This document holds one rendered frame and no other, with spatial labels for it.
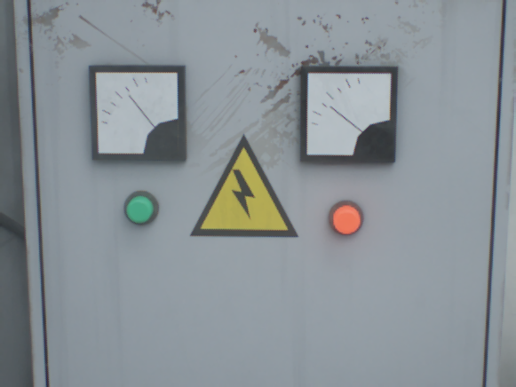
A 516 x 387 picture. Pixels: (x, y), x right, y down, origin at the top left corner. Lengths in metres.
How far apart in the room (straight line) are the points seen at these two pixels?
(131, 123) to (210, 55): 0.09
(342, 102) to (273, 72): 0.06
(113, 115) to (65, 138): 0.05
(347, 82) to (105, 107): 0.20
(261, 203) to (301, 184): 0.04
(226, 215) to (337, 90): 0.14
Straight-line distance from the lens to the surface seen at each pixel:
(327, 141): 0.79
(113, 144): 0.81
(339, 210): 0.80
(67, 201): 0.84
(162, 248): 0.83
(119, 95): 0.80
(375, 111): 0.79
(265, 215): 0.81
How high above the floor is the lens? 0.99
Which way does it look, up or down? 12 degrees down
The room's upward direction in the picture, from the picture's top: straight up
